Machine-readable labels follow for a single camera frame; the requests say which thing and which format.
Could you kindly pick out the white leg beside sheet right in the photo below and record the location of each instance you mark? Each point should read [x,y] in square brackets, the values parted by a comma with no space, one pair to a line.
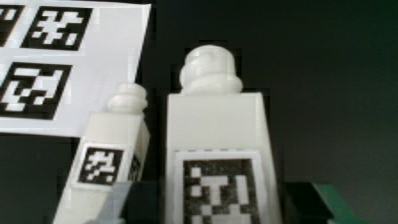
[109,161]

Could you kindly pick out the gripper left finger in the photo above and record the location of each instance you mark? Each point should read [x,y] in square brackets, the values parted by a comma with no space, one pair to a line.
[130,207]

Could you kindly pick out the white marker base sheet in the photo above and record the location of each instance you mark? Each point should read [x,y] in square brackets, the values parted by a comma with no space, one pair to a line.
[70,52]

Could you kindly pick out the white table leg with marker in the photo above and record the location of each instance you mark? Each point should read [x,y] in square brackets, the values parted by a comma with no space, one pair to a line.
[221,183]

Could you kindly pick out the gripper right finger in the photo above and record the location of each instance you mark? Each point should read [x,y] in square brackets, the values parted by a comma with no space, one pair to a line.
[315,205]

